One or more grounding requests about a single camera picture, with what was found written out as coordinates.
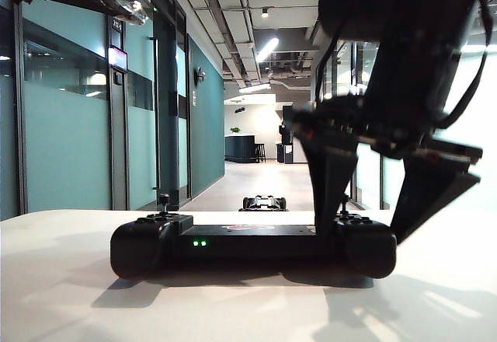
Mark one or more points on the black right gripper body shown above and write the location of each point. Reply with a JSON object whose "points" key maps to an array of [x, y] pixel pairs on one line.
{"points": [[334, 120]]}

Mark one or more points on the green potted plant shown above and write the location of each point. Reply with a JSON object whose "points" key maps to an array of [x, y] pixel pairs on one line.
{"points": [[235, 129]]}

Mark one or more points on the long linear ceiling light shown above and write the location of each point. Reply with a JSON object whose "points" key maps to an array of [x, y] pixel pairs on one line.
{"points": [[267, 49], [254, 88]]}

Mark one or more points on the room number sign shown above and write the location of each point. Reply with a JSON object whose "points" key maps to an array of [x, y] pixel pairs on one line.
{"points": [[117, 31]]}

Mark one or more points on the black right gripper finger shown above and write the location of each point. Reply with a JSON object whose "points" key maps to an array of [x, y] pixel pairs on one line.
{"points": [[330, 175], [431, 190]]}

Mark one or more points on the black quadruped robot dog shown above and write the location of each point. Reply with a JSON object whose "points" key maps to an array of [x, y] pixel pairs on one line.
{"points": [[264, 203]]}

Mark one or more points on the lit door display panel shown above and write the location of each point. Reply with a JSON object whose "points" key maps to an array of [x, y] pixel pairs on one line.
{"points": [[117, 57]]}

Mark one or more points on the black wall-mounted fixture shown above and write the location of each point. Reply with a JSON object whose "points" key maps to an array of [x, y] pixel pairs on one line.
{"points": [[240, 110]]}

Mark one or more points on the black remote control with joysticks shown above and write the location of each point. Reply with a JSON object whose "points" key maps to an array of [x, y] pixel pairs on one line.
{"points": [[252, 248]]}

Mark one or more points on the black door access reader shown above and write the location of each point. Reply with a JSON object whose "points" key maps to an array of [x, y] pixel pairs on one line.
{"points": [[118, 79]]}

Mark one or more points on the dark counter with white top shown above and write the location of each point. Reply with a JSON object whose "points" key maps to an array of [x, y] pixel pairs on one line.
{"points": [[238, 148]]}

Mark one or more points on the small white wall sign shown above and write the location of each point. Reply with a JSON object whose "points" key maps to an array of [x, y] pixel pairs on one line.
{"points": [[194, 98]]}

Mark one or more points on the ceiling pendant spotlight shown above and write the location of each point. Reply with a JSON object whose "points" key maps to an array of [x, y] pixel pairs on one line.
{"points": [[265, 12]]}

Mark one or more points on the dark wooden bar stool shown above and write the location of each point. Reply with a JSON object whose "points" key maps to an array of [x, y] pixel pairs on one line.
{"points": [[260, 151]]}

